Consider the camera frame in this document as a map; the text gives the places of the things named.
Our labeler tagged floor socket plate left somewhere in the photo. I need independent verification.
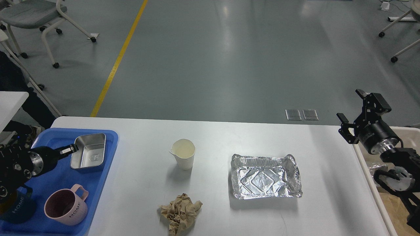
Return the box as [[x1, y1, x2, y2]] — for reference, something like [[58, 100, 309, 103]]
[[285, 109, 302, 121]]

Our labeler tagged crumpled brown paper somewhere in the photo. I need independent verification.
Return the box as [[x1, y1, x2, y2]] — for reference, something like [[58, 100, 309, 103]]
[[159, 193, 203, 236]]

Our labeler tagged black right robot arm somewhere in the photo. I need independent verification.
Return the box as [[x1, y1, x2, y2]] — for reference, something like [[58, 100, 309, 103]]
[[337, 89, 420, 232]]

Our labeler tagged blue plastic tray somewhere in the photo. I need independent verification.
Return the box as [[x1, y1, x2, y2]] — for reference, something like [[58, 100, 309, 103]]
[[1, 128, 118, 236]]

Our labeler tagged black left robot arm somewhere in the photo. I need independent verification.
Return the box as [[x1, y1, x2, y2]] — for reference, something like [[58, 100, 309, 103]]
[[0, 144, 79, 203]]

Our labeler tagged dark blue HOME mug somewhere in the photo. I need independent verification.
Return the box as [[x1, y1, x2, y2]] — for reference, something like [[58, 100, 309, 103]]
[[0, 191, 37, 224]]

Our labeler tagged white paper cup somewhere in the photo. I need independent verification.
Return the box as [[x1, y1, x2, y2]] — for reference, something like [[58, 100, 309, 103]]
[[169, 139, 196, 170]]

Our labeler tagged crumpled foil in bin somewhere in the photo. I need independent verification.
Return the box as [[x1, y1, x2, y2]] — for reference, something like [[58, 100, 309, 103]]
[[367, 162, 388, 187]]

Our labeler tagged stainless steel rectangular box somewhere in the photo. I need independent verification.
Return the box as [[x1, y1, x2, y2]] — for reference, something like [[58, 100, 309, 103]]
[[70, 133, 106, 173]]

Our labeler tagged white chair legs right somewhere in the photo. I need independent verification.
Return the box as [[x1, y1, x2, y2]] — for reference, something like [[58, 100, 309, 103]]
[[378, 0, 420, 63]]

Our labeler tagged brown paper in bin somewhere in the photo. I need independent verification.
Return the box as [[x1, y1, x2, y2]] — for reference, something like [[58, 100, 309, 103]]
[[379, 192, 420, 236]]

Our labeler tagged floor socket plate right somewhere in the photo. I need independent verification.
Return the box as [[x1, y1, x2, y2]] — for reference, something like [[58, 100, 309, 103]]
[[303, 109, 319, 121]]

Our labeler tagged pink HOME mug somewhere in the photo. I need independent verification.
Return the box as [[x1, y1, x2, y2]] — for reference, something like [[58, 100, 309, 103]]
[[44, 184, 89, 226]]

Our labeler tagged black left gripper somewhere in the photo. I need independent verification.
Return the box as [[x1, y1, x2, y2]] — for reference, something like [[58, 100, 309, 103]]
[[29, 144, 78, 177]]

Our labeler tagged white side table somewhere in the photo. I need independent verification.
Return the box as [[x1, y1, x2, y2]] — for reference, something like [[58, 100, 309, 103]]
[[0, 91, 29, 131]]

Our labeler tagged white folding chair frame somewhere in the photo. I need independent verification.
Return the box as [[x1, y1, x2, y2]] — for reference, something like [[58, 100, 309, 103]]
[[0, 30, 64, 117]]

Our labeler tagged grey office chair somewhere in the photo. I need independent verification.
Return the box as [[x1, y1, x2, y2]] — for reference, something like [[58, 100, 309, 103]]
[[0, 0, 96, 69]]

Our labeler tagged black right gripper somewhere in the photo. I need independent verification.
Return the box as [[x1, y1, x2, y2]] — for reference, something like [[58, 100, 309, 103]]
[[336, 89, 401, 154]]

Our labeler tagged beige plastic bin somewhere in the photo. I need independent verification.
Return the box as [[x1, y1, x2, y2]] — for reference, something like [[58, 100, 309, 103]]
[[353, 143, 419, 236]]

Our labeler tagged floor socket plate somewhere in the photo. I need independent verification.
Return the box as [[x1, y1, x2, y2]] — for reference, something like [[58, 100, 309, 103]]
[[285, 109, 302, 121], [303, 109, 319, 121]]

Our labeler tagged aluminium foil tray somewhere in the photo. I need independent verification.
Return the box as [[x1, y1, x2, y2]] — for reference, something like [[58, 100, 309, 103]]
[[231, 154, 303, 200]]

